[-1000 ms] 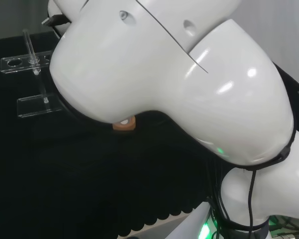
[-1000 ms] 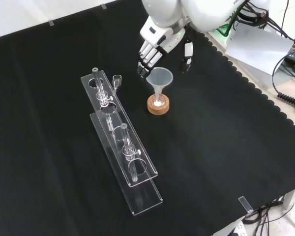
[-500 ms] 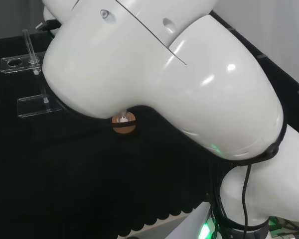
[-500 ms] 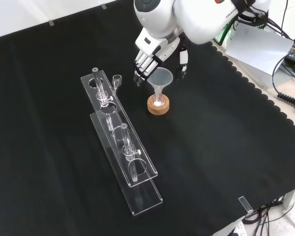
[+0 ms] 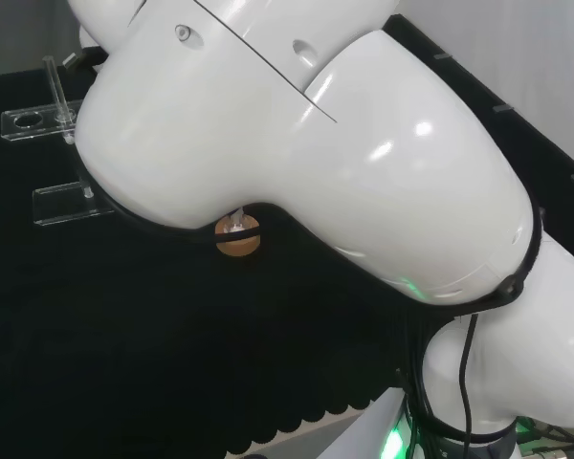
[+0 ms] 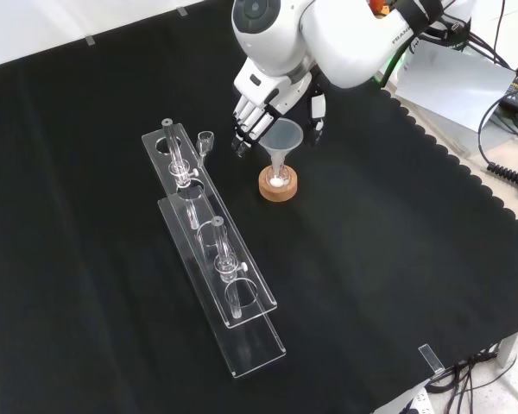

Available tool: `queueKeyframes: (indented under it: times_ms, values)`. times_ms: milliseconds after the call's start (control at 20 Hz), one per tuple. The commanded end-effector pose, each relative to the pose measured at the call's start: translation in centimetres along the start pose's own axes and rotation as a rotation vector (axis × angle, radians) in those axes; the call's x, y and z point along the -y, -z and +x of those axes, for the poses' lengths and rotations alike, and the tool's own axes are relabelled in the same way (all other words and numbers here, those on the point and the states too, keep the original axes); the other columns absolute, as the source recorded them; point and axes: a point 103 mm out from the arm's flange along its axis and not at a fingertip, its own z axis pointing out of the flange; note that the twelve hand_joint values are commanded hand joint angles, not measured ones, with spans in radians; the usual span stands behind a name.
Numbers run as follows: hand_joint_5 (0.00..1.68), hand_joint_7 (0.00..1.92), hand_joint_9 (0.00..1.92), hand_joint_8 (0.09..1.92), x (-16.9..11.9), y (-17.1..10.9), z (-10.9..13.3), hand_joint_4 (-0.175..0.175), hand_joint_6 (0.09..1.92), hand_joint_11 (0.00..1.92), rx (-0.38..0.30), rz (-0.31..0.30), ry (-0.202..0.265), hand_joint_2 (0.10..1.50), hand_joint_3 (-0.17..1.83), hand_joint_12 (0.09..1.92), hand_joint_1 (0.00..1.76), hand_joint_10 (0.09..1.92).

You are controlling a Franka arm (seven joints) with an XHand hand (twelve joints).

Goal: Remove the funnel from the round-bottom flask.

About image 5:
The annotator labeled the clear acrylic funnel stand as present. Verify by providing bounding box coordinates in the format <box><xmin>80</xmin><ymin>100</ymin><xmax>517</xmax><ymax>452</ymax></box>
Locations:
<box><xmin>0</xmin><ymin>55</ymin><xmax>121</xmax><ymax>228</ymax></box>

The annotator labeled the clear round-bottom flask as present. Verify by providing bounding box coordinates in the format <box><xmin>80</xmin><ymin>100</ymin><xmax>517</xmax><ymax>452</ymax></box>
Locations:
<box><xmin>222</xmin><ymin>209</ymin><xmax>250</xmax><ymax>236</ymax></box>

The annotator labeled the black bench cloth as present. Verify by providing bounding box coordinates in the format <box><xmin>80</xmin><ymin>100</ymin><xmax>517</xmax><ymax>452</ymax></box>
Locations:
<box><xmin>0</xmin><ymin>12</ymin><xmax>574</xmax><ymax>444</ymax></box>

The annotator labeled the thin black cable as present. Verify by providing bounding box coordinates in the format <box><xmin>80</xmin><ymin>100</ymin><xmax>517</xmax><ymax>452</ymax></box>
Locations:
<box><xmin>455</xmin><ymin>313</ymin><xmax>480</xmax><ymax>442</ymax></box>

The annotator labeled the black strap around arm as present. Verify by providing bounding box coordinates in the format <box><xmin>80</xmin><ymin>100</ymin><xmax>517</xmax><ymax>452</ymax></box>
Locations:
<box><xmin>499</xmin><ymin>203</ymin><xmax>545</xmax><ymax>307</ymax></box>

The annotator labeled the black cable bundle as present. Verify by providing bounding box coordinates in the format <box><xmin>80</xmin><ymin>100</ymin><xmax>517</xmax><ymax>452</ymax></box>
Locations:
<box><xmin>393</xmin><ymin>324</ymin><xmax>442</xmax><ymax>459</ymax></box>

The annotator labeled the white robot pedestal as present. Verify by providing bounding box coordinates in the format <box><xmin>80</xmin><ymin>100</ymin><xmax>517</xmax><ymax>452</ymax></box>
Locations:
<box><xmin>351</xmin><ymin>385</ymin><xmax>412</xmax><ymax>459</ymax></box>

